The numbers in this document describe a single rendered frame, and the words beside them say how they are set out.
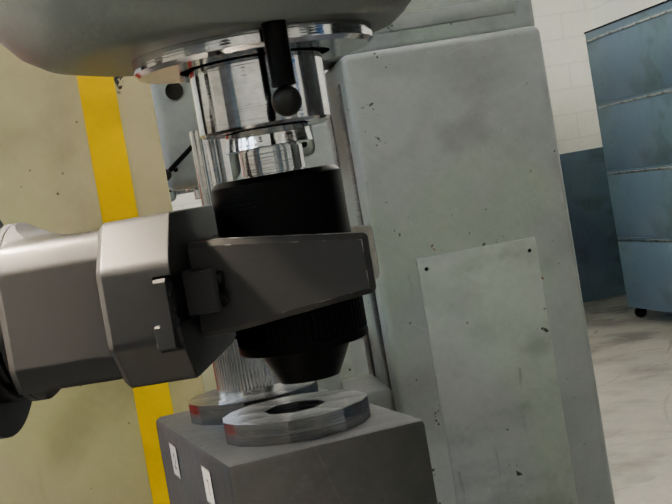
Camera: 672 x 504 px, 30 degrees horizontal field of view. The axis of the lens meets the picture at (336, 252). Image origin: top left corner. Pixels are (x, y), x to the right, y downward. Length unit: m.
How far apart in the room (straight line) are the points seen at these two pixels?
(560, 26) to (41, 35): 9.91
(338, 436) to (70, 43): 0.37
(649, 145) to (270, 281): 7.83
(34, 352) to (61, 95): 1.76
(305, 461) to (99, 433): 1.49
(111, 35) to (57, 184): 1.77
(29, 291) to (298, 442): 0.33
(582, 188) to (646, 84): 2.24
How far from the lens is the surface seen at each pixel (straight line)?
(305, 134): 0.44
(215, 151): 0.84
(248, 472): 0.71
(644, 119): 8.24
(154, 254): 0.40
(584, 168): 10.24
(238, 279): 0.42
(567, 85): 10.25
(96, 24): 0.40
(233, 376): 0.84
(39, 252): 0.42
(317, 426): 0.73
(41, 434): 2.19
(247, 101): 0.43
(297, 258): 0.42
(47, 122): 2.17
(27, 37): 0.42
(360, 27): 0.43
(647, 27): 8.06
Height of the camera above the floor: 1.26
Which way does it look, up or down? 3 degrees down
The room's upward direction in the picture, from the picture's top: 10 degrees counter-clockwise
